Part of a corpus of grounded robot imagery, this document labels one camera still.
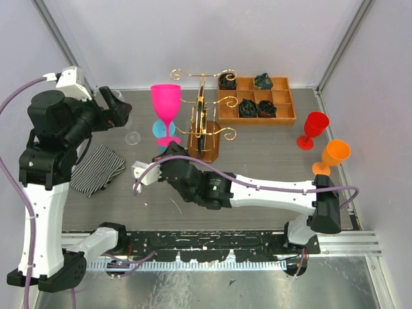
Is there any clear wine glass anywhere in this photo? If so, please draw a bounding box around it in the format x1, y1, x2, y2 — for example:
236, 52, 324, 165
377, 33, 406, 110
111, 89, 124, 102
125, 132, 141, 145

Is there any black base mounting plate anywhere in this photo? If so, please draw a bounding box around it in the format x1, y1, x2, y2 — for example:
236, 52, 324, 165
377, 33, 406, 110
106, 230, 303, 263

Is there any dark rolled tie right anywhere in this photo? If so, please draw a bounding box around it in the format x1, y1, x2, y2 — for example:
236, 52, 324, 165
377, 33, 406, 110
257, 100, 277, 118

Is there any clear wine glass front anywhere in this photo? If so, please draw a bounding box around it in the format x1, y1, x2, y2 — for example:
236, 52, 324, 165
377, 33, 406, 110
125, 132, 141, 145

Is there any striped black white cloth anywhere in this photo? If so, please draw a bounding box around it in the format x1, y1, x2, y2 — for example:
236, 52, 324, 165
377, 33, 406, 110
70, 145, 126, 198

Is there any dark patterned rolled tie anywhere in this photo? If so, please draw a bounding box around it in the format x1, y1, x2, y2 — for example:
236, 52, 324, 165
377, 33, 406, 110
239, 98, 258, 118

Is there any white slotted cable duct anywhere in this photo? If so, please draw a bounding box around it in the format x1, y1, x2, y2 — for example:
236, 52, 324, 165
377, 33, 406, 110
87, 259, 287, 272

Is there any pink wine glass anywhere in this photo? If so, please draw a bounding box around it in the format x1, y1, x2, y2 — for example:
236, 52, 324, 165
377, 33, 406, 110
151, 84, 181, 147

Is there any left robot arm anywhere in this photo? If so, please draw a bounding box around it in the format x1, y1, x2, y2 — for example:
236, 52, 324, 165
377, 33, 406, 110
6, 86, 132, 293

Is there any blue green rolled tie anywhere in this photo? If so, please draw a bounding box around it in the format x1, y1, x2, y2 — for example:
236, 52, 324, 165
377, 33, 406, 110
253, 73, 273, 90

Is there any orange wine glass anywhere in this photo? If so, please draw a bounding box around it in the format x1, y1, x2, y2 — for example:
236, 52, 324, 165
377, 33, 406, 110
312, 139, 351, 176

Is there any wooden compartment tray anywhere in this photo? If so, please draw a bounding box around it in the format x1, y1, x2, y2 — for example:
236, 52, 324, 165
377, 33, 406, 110
218, 77, 297, 126

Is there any black rolled tie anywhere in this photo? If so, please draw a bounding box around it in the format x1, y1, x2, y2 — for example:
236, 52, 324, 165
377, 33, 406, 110
218, 72, 236, 90

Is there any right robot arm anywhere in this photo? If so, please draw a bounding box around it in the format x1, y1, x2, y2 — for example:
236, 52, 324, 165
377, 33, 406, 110
153, 145, 341, 254

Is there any gold wire wine glass rack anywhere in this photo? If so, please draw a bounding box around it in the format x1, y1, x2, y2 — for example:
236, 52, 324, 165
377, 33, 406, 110
170, 69, 239, 163

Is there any clear wine glass back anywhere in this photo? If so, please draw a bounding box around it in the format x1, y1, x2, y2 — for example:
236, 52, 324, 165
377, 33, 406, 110
111, 89, 124, 102

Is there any blue wine glass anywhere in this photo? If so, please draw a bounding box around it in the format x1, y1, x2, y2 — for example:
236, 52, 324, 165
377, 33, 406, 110
152, 120, 176, 138

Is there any red wine glass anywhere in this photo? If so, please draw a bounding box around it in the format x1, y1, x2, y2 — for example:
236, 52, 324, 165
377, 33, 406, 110
296, 111, 330, 151

